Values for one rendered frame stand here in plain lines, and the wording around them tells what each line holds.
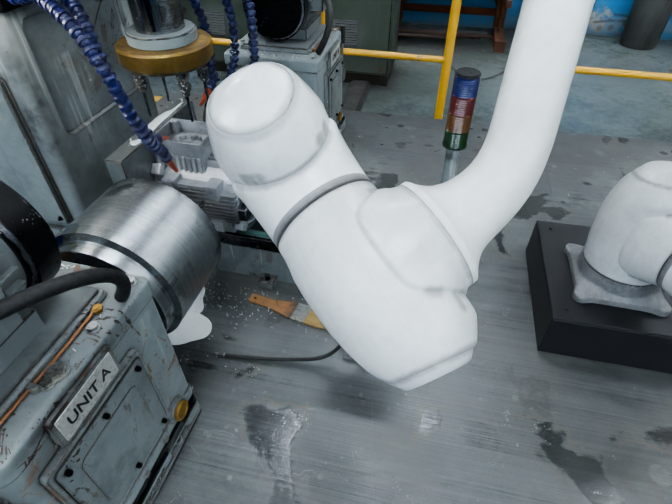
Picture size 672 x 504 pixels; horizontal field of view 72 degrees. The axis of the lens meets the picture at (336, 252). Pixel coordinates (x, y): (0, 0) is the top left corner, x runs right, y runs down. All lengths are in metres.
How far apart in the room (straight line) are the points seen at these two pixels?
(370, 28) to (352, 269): 3.83
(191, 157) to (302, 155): 0.70
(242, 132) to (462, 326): 0.21
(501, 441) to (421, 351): 0.64
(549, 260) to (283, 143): 0.89
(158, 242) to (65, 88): 0.42
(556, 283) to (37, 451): 0.95
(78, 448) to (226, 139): 0.44
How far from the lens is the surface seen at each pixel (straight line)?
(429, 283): 0.33
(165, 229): 0.83
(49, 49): 1.08
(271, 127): 0.35
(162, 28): 0.97
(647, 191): 0.98
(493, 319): 1.13
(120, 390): 0.70
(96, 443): 0.70
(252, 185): 0.38
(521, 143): 0.40
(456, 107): 1.19
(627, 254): 1.02
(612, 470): 1.02
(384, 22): 4.09
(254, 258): 1.13
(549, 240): 1.22
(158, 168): 1.09
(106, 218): 0.83
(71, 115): 1.11
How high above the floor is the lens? 1.63
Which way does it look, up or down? 42 degrees down
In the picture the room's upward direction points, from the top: straight up
